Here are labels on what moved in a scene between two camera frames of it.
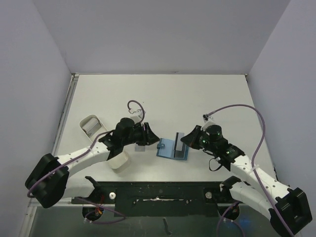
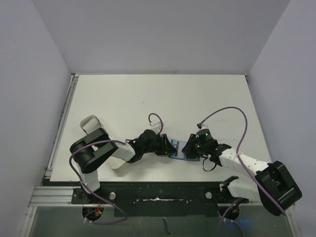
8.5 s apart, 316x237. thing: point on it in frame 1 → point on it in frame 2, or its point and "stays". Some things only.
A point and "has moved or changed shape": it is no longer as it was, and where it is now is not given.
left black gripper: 147,137 → 166,147
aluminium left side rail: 73,79 stays
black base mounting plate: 196,199 stays
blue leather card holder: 166,148 has moved or changed shape
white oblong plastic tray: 94,128 stays
